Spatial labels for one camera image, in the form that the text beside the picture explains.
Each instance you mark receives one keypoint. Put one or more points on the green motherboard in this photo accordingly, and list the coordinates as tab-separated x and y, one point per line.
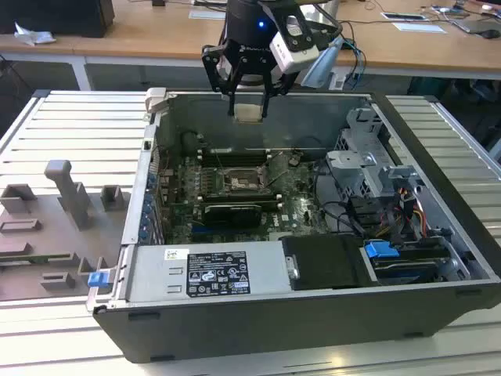
297	196

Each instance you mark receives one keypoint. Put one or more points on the white paper sheet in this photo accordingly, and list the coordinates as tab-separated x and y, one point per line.
420	27

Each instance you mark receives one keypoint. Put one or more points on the pale blue teach pendant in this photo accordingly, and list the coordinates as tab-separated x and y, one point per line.
323	66

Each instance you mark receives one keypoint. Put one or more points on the silver square CPU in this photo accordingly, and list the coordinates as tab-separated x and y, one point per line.
248	113

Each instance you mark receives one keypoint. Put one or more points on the metal disk bay cage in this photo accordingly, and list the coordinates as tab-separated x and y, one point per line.
352	172

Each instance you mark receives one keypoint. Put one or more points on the white framed desk port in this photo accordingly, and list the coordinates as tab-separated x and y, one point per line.
403	16

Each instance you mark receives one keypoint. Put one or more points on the black open PC case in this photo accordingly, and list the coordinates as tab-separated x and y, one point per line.
274	333

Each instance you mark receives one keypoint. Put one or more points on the round coin battery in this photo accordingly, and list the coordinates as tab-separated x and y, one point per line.
294	159

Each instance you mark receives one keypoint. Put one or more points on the green RAM stick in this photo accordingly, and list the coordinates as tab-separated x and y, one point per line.
23	259

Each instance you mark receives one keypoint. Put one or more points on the grey parts rack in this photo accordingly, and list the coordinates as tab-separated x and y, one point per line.
39	219

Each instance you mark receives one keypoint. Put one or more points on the blue plastic latch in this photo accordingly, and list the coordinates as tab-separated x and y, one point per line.
98	280

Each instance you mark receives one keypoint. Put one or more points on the black computer mouse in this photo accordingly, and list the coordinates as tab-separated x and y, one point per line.
487	34

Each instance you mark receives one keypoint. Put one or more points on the grey plastic case latch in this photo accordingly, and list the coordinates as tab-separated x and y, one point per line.
154	100

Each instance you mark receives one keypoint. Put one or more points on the grey laptop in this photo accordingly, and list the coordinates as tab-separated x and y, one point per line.
475	24

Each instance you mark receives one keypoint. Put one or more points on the black box on desk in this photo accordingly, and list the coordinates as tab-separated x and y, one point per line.
58	17

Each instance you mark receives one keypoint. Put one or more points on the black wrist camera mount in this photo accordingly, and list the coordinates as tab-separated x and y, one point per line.
303	27

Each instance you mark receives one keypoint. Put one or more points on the hard disk blue carrier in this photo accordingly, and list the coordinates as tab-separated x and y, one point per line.
381	250

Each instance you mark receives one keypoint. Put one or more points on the blue expansion card clip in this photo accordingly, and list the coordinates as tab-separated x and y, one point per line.
146	214
145	225
144	236
148	203

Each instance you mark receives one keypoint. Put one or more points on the metal CPU socket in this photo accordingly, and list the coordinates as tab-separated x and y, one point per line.
244	184

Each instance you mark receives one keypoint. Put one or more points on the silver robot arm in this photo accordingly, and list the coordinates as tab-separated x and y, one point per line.
252	79

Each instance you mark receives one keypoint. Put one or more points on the silver power supply unit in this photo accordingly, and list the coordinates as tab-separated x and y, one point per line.
156	274

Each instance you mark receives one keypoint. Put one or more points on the crumpled white paper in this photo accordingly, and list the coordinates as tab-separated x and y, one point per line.
33	36

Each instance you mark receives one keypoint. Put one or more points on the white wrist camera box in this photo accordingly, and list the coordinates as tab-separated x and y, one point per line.
293	55

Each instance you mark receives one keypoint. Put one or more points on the black RAM slot white clip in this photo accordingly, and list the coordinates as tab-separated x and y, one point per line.
235	160
235	151

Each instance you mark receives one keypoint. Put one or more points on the black graphics card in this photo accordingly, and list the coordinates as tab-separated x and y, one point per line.
235	217

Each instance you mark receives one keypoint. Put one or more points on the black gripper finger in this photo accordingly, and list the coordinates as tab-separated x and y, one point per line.
211	66
280	84

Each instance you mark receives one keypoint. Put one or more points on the blue expansion slot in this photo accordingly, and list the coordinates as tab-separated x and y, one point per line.
197	228

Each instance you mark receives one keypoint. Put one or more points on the wooden desk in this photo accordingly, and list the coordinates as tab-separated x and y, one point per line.
156	39

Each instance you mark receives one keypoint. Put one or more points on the white power adapter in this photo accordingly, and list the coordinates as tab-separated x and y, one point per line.
338	82

